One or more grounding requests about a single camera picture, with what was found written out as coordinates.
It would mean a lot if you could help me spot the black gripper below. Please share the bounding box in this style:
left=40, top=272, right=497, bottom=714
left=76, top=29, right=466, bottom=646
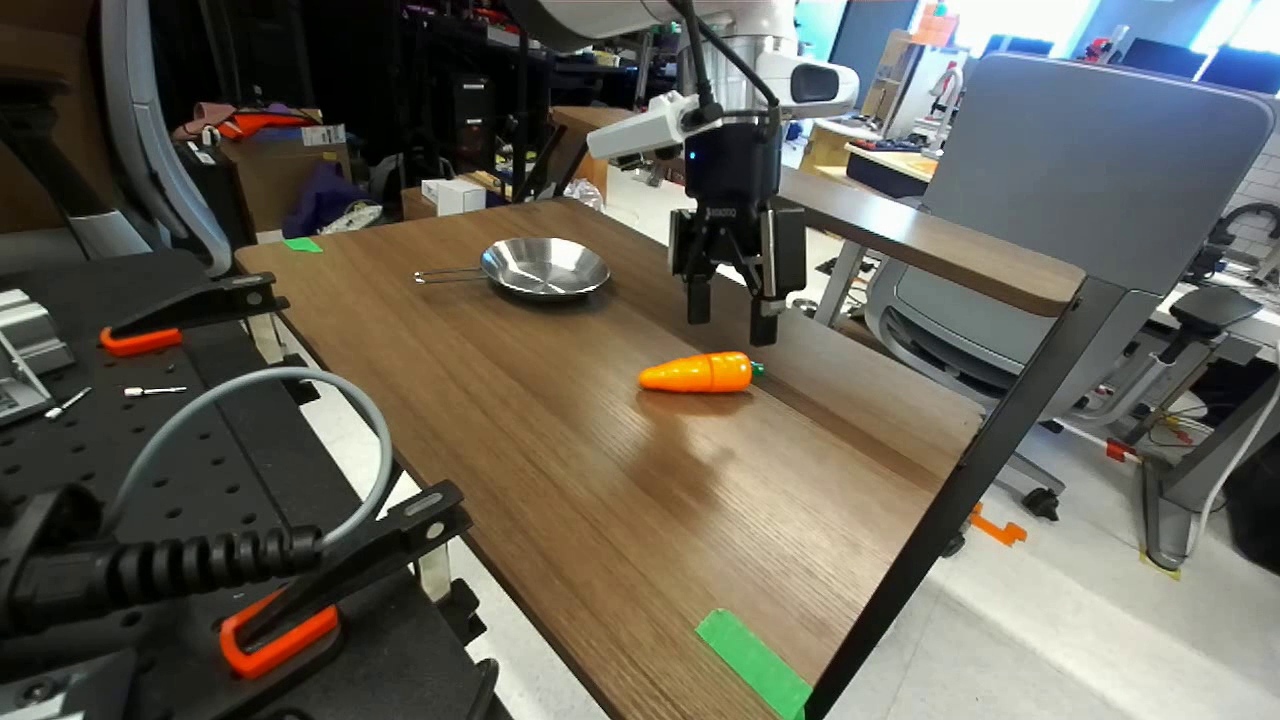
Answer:
left=668, top=110, right=811, bottom=347

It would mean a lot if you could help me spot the orange toy carrot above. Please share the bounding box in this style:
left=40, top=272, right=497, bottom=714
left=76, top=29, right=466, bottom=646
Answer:
left=638, top=347, right=772, bottom=398

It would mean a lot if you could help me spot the silver metal pan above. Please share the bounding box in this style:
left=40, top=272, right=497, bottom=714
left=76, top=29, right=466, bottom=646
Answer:
left=411, top=231, right=615, bottom=305

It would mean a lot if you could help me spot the raised wooden shelf board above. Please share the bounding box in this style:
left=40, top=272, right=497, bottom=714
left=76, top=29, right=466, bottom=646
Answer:
left=548, top=105, right=1093, bottom=320

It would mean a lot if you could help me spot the light wooden desk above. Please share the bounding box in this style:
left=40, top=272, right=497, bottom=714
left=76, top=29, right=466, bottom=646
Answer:
left=796, top=115, right=948, bottom=190

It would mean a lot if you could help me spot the black slanted shelf leg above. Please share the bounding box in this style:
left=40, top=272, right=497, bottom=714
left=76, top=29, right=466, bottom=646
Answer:
left=796, top=276, right=1137, bottom=720
left=524, top=125, right=601, bottom=209

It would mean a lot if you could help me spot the small white box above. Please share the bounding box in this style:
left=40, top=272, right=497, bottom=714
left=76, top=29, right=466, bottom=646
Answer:
left=415, top=172, right=491, bottom=222

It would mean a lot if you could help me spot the grey office chair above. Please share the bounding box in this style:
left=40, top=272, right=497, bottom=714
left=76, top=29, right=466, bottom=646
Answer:
left=859, top=50, right=1280, bottom=528

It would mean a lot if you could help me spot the purple cloth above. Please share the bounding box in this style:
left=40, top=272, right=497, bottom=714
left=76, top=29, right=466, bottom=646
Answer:
left=280, top=160, right=373, bottom=241

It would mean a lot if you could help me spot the brown cardboard box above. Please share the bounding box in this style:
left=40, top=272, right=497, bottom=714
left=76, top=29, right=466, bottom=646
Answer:
left=218, top=118, right=362, bottom=231

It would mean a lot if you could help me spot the orange cloth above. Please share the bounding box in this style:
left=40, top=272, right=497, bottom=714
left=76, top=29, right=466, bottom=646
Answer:
left=214, top=105, right=320, bottom=149

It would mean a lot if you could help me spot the black perforated board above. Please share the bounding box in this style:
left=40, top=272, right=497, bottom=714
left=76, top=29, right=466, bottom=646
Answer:
left=0, top=249, right=503, bottom=720

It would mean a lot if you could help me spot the grey metal device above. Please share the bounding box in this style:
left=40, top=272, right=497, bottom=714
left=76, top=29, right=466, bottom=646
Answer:
left=0, top=282, right=82, bottom=430

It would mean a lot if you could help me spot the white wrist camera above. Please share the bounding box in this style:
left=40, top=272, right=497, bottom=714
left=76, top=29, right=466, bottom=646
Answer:
left=580, top=86, right=700, bottom=166

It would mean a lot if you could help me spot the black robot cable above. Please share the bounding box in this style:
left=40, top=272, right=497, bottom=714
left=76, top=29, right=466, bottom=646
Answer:
left=662, top=0, right=783, bottom=126

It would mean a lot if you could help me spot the orange floor bracket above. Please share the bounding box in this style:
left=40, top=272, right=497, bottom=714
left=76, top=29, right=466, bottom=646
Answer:
left=969, top=501, right=1034, bottom=551

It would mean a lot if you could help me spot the black clamp orange handle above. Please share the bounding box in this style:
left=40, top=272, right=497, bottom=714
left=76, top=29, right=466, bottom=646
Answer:
left=218, top=481, right=477, bottom=684
left=96, top=268, right=280, bottom=362

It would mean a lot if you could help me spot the grey smooth cable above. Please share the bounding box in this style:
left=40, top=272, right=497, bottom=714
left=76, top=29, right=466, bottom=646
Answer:
left=104, top=362, right=405, bottom=551

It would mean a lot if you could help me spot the grey furniture frame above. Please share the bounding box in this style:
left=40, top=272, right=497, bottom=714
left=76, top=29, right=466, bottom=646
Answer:
left=1137, top=194, right=1280, bottom=576

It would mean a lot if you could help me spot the grey curved frame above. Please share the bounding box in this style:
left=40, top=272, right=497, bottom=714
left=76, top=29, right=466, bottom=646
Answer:
left=96, top=0, right=240, bottom=279

